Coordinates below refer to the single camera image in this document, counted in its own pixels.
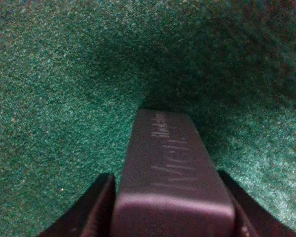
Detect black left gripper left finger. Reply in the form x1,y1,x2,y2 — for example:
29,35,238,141
38,173,116,237

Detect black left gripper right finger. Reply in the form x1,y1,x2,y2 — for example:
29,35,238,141
219,170,296,237

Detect grey pump bottle black cap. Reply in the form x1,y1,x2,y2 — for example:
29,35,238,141
111,109,235,237

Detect green velvet table cloth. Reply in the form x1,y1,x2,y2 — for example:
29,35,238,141
0,0,296,237

